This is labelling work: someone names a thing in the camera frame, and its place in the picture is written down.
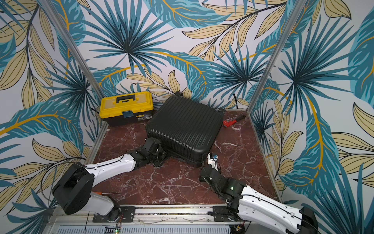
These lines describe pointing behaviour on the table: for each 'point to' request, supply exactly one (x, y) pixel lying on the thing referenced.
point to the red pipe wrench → (228, 123)
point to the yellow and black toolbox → (127, 109)
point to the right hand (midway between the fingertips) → (202, 167)
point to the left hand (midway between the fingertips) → (171, 156)
